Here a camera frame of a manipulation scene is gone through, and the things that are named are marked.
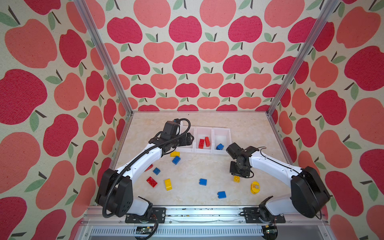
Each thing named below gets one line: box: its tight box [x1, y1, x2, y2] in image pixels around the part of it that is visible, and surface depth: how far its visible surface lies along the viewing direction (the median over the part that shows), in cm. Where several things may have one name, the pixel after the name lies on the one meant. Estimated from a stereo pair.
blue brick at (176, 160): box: [172, 155, 181, 165], surface depth 95 cm
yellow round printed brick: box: [250, 181, 261, 195], surface depth 83 cm
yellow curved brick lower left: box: [164, 178, 173, 191], surface depth 85 cm
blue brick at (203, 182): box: [199, 178, 207, 186], surface depth 88 cm
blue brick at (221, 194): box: [217, 191, 227, 199], surface depth 82 cm
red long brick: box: [205, 136, 211, 147], surface depth 104 cm
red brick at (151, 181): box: [146, 176, 158, 188], surface depth 86 cm
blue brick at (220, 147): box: [216, 143, 225, 150], surface depth 100 cm
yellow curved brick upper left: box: [170, 151, 181, 157], surface depth 98 cm
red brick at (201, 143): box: [198, 138, 205, 149], surface depth 103 cm
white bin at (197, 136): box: [194, 126, 202, 153], surface depth 103 cm
